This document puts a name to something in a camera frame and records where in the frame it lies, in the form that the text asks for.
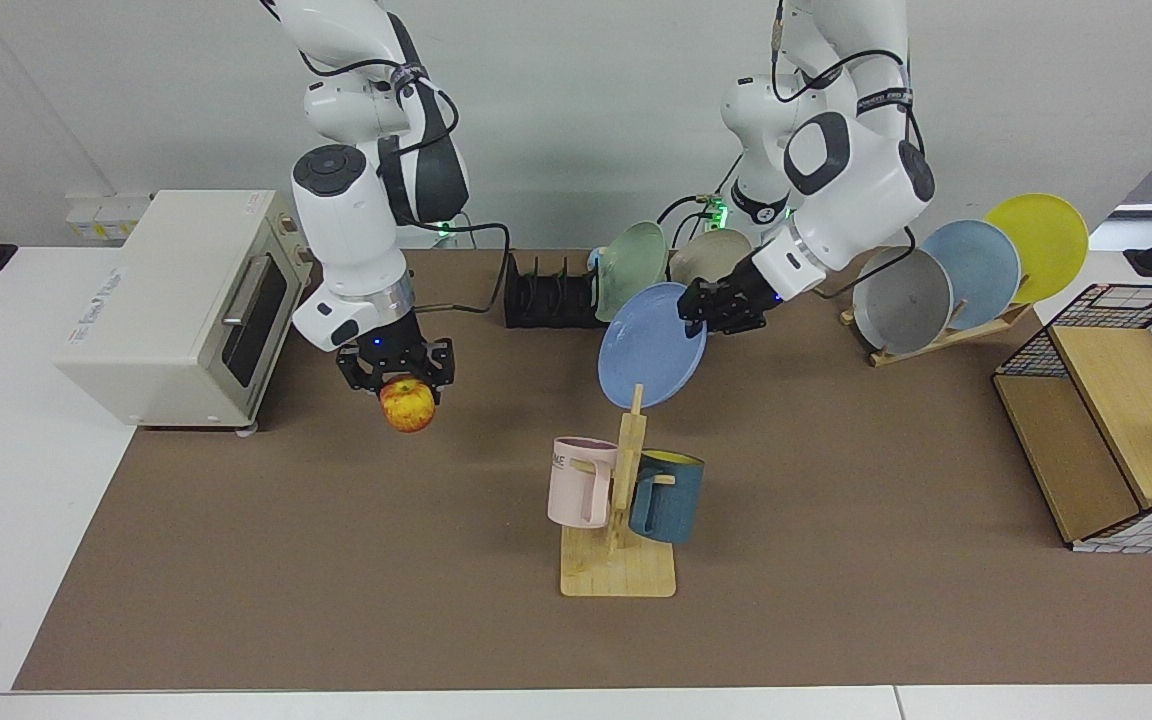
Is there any red yellow apple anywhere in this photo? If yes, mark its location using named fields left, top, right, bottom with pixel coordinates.
left=380, top=376, right=437, bottom=434

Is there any beige plate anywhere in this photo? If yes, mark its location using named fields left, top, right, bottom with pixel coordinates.
left=669, top=228, right=755, bottom=287

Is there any pale green plate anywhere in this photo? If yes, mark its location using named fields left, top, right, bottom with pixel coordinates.
left=591, top=221, right=668, bottom=323

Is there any black dish rack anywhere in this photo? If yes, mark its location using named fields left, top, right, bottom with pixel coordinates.
left=503, top=252, right=609, bottom=330

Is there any grey plate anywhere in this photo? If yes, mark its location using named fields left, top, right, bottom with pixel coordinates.
left=852, top=247, right=955, bottom=356

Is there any wooden plate rack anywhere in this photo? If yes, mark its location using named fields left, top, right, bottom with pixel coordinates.
left=840, top=300, right=1033, bottom=369

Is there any light blue plate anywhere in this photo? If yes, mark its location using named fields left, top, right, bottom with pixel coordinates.
left=921, top=219, right=1022, bottom=332

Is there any yellow plate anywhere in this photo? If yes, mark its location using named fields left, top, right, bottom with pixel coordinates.
left=983, top=193, right=1090, bottom=305

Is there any brown table cloth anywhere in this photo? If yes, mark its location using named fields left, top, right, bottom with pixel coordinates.
left=13, top=247, right=1152, bottom=692

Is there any pink mug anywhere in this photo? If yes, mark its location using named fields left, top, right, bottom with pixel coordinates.
left=547, top=437, right=620, bottom=529

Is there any dark blue mug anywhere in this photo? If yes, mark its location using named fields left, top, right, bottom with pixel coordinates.
left=628, top=450, right=706, bottom=545

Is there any pale toaster oven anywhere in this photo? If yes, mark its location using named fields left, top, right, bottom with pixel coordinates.
left=53, top=190, right=315, bottom=434

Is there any wooden cup stand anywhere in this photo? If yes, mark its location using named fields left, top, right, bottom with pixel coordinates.
left=560, top=384, right=678, bottom=599

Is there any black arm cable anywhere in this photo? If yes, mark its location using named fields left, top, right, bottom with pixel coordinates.
left=814, top=225, right=923, bottom=300
left=406, top=215, right=513, bottom=314

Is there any white wall socket strip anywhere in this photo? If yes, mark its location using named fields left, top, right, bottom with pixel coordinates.
left=65, top=192, right=156, bottom=242

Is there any wire basket with wooden floor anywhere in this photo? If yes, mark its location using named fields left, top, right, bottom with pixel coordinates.
left=992, top=283, right=1152, bottom=555

